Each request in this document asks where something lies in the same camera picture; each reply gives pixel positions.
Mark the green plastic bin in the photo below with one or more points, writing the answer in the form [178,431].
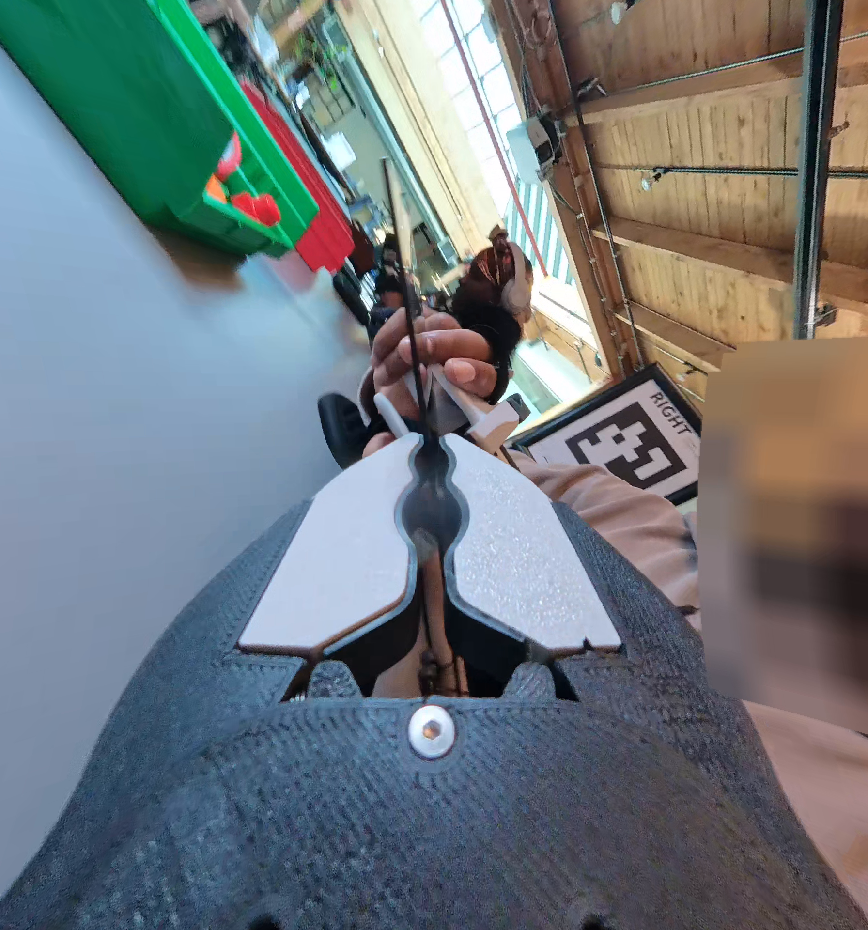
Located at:
[114,109]

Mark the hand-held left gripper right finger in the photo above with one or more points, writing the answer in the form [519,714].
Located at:
[528,574]

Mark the black framed marker sign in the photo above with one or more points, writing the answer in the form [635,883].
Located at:
[637,443]

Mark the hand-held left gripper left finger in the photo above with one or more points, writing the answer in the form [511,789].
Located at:
[332,574]

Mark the black plate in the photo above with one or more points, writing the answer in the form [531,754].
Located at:
[408,290]

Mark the long orange block stick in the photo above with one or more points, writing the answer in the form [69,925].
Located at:
[216,190]

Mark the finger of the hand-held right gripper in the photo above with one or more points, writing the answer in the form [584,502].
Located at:
[496,429]

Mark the black object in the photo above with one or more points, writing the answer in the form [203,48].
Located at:
[350,290]

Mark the ceiling mounted device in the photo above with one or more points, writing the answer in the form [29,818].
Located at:
[532,145]

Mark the black ceiling rail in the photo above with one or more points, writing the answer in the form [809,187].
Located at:
[812,145]

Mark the ceiling spot lamp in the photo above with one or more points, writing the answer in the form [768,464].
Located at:
[615,11]
[647,180]

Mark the low red plastic bin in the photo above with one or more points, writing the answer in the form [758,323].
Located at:
[318,211]

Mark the person's right hand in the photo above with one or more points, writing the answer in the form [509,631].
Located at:
[448,345]

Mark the green potted plant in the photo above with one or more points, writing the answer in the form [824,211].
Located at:
[318,54]

